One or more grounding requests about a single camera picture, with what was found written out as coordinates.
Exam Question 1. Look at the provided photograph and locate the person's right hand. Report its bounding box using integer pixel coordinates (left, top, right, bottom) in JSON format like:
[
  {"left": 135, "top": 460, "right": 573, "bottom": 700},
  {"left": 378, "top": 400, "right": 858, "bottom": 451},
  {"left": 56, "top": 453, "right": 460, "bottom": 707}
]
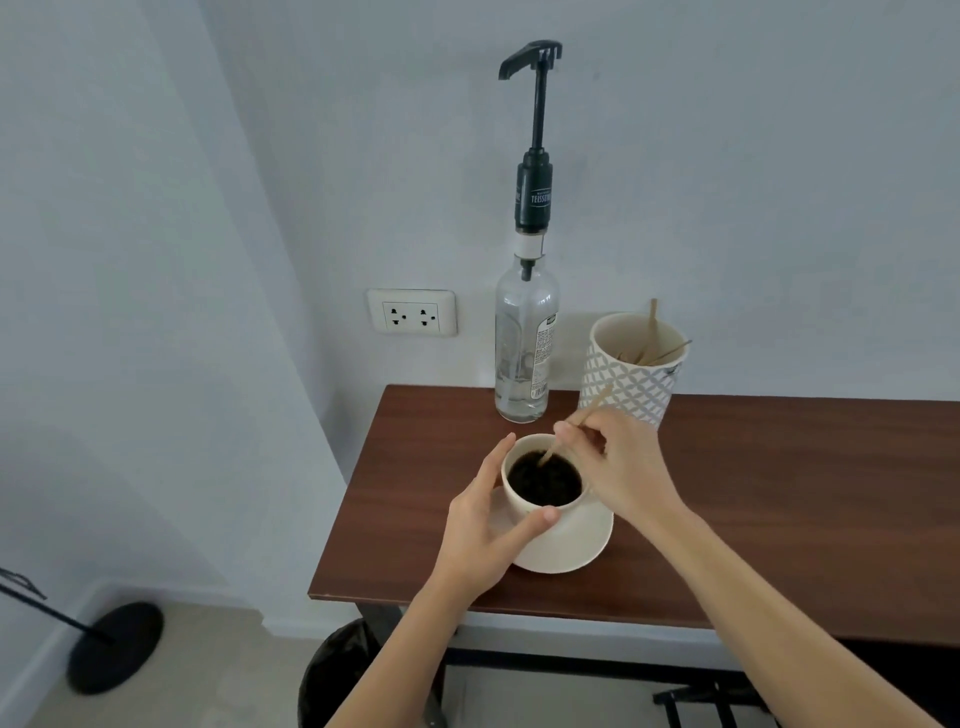
[{"left": 552, "top": 406, "right": 688, "bottom": 531}]

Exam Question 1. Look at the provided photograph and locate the person's left forearm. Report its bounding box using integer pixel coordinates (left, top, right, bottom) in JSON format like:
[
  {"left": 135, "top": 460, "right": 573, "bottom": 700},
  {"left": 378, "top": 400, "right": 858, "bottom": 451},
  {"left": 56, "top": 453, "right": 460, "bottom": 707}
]
[{"left": 326, "top": 573, "right": 481, "bottom": 728}]

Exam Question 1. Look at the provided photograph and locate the white patterned holder cup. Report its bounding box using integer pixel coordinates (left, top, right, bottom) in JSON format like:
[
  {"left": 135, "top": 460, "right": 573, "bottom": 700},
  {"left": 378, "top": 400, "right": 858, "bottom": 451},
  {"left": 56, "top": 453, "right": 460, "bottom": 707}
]
[{"left": 577, "top": 312, "right": 690, "bottom": 430}]

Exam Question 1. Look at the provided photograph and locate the black floor stand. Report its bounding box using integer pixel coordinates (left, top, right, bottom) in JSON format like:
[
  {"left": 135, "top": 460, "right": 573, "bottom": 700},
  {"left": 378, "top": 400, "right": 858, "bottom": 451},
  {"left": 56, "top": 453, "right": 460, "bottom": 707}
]
[{"left": 0, "top": 567, "right": 165, "bottom": 696}]

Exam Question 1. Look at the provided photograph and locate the cream ceramic saucer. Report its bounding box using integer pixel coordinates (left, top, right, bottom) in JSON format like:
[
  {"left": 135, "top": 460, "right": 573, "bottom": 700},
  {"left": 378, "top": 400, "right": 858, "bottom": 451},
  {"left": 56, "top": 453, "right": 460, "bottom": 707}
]
[{"left": 487, "top": 486, "right": 615, "bottom": 576}]

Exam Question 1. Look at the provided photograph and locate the person's left hand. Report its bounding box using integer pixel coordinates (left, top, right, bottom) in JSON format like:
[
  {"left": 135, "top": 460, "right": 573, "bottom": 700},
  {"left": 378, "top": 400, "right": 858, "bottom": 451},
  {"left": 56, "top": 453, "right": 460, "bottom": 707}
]
[{"left": 430, "top": 432, "right": 562, "bottom": 602}]

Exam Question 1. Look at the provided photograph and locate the cream ceramic cup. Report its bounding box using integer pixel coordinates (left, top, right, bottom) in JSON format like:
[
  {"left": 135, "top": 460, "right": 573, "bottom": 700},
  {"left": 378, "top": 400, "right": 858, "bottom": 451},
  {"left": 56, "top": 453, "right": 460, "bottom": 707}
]
[{"left": 500, "top": 433, "right": 595, "bottom": 554}]

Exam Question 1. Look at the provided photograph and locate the clear glass bottle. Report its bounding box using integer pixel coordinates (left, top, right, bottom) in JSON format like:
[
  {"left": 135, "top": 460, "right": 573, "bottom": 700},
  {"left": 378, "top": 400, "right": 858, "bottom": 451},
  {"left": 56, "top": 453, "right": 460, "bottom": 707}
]
[{"left": 494, "top": 229, "right": 561, "bottom": 425}]

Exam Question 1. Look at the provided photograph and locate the white wall socket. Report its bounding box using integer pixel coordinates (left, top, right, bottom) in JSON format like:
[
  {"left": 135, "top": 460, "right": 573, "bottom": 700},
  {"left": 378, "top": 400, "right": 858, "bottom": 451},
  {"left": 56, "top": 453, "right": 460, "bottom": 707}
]
[{"left": 366, "top": 288, "right": 459, "bottom": 338}]

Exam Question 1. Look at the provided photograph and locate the black trash bag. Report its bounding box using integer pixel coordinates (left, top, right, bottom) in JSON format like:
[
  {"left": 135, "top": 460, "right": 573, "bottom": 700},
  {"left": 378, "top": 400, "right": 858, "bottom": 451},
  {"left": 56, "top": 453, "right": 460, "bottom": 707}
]
[{"left": 297, "top": 618, "right": 385, "bottom": 728}]

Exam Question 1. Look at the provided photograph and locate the black pump dispenser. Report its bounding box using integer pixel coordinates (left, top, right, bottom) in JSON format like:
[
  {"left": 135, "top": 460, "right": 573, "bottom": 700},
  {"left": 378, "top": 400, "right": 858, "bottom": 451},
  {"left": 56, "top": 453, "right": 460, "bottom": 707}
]
[{"left": 498, "top": 39, "right": 564, "bottom": 282}]

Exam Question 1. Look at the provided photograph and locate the black coffee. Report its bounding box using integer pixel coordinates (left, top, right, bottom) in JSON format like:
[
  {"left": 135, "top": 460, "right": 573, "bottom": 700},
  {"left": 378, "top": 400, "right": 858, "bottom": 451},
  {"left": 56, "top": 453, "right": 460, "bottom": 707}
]
[{"left": 508, "top": 448, "right": 583, "bottom": 508}]

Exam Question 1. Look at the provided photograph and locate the black metal table frame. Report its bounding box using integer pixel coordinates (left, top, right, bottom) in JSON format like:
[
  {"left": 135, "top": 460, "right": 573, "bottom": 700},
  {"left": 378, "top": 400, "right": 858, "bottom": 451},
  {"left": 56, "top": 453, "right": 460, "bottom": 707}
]
[{"left": 360, "top": 603, "right": 960, "bottom": 728}]

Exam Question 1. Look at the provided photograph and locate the black metal rack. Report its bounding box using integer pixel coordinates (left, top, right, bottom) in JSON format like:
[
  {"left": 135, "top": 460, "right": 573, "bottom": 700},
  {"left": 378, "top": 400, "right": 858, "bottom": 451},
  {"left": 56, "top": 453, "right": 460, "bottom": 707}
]
[{"left": 652, "top": 677, "right": 777, "bottom": 728}]

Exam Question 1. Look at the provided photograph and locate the person's right forearm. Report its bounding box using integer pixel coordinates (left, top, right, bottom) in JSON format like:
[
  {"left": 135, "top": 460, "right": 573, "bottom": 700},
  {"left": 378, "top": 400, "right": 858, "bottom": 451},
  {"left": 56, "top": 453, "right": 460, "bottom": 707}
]
[{"left": 645, "top": 504, "right": 945, "bottom": 728}]

